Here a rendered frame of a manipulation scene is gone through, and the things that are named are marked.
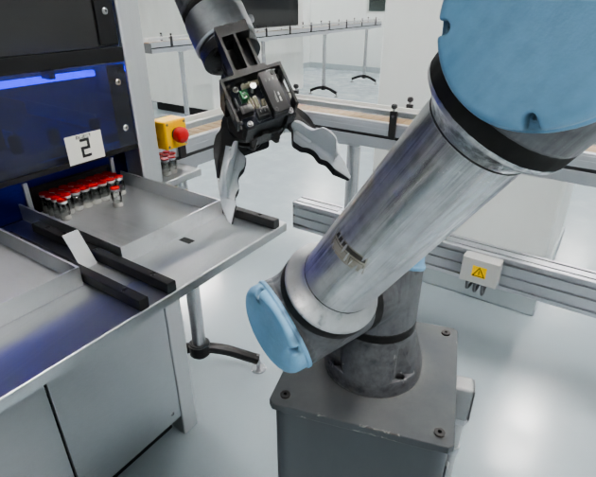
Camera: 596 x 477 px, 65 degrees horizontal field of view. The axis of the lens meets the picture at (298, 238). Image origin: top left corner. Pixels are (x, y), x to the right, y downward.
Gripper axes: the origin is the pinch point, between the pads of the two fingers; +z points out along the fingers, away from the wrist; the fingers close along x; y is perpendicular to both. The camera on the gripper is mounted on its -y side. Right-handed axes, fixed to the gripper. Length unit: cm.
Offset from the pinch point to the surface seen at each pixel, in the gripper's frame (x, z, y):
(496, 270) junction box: 73, 26, -86
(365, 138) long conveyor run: 55, -32, -94
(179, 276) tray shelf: -16.5, -1.4, -29.3
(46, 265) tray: -37, -13, -34
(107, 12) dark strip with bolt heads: -11, -59, -37
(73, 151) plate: -28, -37, -45
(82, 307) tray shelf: -31.4, -1.7, -24.3
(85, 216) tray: -32, -25, -51
